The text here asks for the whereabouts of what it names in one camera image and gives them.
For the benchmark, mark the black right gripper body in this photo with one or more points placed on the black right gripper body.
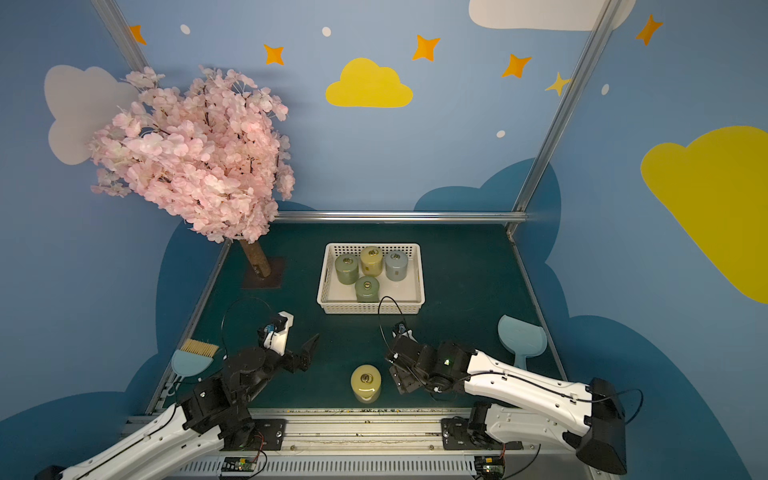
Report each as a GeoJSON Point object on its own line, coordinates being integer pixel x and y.
{"type": "Point", "coordinates": [402, 363]}

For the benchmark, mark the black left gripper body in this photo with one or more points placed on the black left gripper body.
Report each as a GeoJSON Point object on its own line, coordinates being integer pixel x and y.
{"type": "Point", "coordinates": [291, 360]}

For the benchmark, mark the yellow tea canister front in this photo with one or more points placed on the yellow tea canister front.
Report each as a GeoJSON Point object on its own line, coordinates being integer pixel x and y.
{"type": "Point", "coordinates": [366, 383]}

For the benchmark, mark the yellow tea canister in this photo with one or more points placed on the yellow tea canister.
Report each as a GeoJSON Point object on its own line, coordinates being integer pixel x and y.
{"type": "Point", "coordinates": [366, 383]}
{"type": "Point", "coordinates": [371, 261]}

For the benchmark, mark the green tea canister front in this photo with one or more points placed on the green tea canister front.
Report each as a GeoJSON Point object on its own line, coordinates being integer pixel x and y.
{"type": "Point", "coordinates": [367, 289]}

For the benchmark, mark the green tea canister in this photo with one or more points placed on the green tea canister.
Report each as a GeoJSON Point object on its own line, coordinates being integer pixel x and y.
{"type": "Point", "coordinates": [367, 289]}
{"type": "Point", "coordinates": [347, 269]}

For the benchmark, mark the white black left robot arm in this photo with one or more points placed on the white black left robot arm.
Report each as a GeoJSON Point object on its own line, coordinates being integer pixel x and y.
{"type": "Point", "coordinates": [213, 415]}

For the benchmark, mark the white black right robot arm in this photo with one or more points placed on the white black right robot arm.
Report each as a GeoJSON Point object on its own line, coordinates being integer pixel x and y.
{"type": "Point", "coordinates": [589, 418]}

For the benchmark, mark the white perforated plastic basket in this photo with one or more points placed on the white perforated plastic basket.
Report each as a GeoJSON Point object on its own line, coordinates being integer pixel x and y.
{"type": "Point", "coordinates": [407, 296]}

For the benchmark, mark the blue tea canister back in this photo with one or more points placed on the blue tea canister back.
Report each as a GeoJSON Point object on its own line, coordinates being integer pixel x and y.
{"type": "Point", "coordinates": [396, 264]}

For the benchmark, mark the green tea canister back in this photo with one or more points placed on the green tea canister back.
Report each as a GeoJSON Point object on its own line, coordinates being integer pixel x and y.
{"type": "Point", "coordinates": [347, 269]}

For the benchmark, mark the yellow tea canister back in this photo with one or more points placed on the yellow tea canister back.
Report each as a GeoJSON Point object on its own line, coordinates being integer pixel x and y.
{"type": "Point", "coordinates": [371, 261]}

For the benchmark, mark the light blue hand brush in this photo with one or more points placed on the light blue hand brush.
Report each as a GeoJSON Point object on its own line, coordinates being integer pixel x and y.
{"type": "Point", "coordinates": [192, 358]}

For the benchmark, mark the left green circuit board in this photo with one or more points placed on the left green circuit board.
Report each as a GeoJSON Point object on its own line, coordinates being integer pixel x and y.
{"type": "Point", "coordinates": [238, 466]}

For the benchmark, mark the green circuit board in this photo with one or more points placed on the green circuit board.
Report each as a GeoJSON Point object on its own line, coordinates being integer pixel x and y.
{"type": "Point", "coordinates": [238, 466]}
{"type": "Point", "coordinates": [489, 468]}

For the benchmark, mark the light blue dustpan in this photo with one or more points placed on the light blue dustpan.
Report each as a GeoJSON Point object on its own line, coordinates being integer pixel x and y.
{"type": "Point", "coordinates": [523, 339]}

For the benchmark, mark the brown tree trunk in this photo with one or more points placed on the brown tree trunk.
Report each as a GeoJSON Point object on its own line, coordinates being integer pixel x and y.
{"type": "Point", "coordinates": [256, 257]}

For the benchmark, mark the right green circuit board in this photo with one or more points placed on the right green circuit board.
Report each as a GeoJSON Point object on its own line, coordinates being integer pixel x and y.
{"type": "Point", "coordinates": [489, 468]}

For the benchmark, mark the pink cherry blossom tree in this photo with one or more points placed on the pink cherry blossom tree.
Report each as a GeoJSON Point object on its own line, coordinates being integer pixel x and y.
{"type": "Point", "coordinates": [211, 155]}

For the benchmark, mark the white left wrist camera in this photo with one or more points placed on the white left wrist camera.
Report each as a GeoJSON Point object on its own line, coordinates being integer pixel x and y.
{"type": "Point", "coordinates": [274, 335]}

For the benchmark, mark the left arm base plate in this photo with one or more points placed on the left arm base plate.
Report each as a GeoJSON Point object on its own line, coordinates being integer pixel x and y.
{"type": "Point", "coordinates": [257, 434]}

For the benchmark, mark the aluminium base rail track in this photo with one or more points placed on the aluminium base rail track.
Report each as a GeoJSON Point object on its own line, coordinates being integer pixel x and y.
{"type": "Point", "coordinates": [367, 444]}

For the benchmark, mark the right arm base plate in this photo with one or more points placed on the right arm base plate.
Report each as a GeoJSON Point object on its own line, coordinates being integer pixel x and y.
{"type": "Point", "coordinates": [457, 433]}

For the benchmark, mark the aluminium frame rail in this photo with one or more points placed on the aluminium frame rail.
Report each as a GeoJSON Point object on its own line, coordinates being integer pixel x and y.
{"type": "Point", "coordinates": [397, 217]}

